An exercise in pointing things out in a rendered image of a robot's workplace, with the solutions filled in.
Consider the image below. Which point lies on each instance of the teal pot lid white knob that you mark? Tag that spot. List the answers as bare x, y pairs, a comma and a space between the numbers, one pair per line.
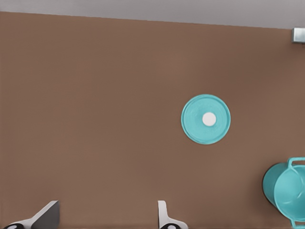
206, 119

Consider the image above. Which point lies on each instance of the silver frame post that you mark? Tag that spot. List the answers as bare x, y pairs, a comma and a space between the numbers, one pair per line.
299, 35

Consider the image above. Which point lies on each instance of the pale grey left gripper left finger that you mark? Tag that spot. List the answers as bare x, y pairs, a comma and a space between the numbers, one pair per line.
45, 215

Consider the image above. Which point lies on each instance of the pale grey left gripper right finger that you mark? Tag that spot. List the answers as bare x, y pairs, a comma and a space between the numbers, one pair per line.
163, 215

